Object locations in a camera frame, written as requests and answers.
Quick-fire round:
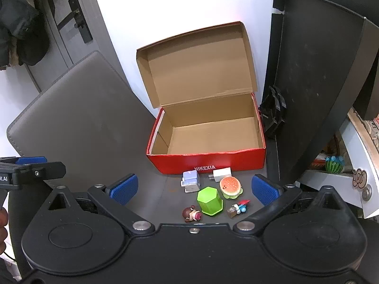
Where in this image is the white charger plug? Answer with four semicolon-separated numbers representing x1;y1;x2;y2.
208;168;231;183

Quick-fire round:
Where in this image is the white cabinet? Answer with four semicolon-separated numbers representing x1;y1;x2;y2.
296;108;379;220

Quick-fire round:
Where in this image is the large black board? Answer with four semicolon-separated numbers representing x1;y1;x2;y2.
261;0;379;182

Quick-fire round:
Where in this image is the round cartoon sticker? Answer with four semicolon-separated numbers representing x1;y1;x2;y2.
351;168;368;189

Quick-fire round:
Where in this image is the green hexagonal cup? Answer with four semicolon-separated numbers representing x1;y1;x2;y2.
197;186;224;217

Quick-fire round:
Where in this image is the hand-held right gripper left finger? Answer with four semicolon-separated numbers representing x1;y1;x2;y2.
38;174;155;234

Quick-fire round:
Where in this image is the grey door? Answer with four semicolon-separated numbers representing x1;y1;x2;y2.
23;0;119;93

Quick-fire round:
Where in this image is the black plastic bracket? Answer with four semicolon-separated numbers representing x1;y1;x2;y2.
259;85;287;138

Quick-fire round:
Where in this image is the person's left hand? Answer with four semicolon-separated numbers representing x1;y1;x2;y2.
0;206;8;254

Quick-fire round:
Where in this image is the small red-hatted figurine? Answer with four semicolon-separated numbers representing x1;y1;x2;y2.
226;199;251;219

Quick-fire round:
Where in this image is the black door handle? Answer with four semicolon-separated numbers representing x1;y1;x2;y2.
56;0;93;44

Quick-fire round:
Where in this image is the brown bear figurine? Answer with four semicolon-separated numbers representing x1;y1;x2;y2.
181;205;203;223

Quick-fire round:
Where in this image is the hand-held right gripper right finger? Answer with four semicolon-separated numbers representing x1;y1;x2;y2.
233;174;353;233

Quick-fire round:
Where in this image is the black jacket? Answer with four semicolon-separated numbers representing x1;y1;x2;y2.
0;0;50;71

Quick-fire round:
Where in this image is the green watermelon toy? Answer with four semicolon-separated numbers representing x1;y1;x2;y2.
325;155;345;174

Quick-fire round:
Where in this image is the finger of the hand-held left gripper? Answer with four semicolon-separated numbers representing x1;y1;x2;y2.
12;156;66;186

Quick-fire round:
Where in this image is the red cardboard shoe box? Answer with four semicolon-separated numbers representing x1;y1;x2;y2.
136;21;266;175

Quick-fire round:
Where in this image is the toy hamburger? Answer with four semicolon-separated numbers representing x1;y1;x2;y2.
219;176;244;200

